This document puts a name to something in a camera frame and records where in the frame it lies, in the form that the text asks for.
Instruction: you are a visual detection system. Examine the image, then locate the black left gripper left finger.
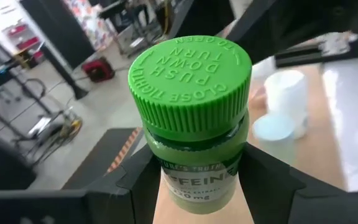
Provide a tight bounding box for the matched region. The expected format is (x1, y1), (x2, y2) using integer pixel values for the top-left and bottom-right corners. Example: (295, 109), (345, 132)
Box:
(84, 144), (163, 224)

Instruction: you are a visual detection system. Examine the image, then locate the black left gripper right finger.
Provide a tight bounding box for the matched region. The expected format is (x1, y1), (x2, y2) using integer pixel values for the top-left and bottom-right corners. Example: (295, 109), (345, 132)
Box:
(237, 142), (307, 224)

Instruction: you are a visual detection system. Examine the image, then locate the small green bottle pale cap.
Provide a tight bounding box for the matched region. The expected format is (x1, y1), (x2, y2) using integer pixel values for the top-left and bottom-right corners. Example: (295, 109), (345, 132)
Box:
(252, 113), (298, 166)

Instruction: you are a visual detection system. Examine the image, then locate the small clear cup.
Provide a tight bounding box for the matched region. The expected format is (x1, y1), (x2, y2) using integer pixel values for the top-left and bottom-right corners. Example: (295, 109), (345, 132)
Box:
(263, 70), (310, 139)

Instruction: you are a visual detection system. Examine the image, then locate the green bottle with green cap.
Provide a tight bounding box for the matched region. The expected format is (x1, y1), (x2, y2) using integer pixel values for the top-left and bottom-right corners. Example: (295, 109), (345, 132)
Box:
(127, 35), (253, 215)

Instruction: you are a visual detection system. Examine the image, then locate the wooden shelf with black legs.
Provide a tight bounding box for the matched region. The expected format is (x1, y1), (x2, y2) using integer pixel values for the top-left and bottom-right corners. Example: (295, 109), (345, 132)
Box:
(152, 43), (358, 224)

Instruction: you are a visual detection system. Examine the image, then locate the black hazard-striped floor mat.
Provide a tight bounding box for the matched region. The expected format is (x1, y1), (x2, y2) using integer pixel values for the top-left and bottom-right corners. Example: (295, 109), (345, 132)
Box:
(61, 126), (144, 190)

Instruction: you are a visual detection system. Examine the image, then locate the metal wheeled cart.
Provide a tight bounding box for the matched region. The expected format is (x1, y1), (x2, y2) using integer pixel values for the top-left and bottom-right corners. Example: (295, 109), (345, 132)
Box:
(13, 106), (84, 158)

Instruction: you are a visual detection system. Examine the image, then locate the red floor device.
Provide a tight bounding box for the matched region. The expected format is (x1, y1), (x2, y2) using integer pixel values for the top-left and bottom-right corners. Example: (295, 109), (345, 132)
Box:
(81, 56), (116, 83)

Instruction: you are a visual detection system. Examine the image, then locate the black partition panel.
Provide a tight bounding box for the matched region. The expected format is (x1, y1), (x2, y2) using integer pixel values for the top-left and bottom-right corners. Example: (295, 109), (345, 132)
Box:
(20, 0), (96, 100)

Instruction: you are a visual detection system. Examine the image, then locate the colourful patterned board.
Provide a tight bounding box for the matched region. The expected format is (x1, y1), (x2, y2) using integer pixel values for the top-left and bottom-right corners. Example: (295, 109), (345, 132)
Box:
(63, 0), (113, 50)

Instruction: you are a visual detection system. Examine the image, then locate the rack with red bins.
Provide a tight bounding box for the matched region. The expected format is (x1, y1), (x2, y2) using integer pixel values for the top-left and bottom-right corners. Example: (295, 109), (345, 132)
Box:
(2, 22), (45, 63)

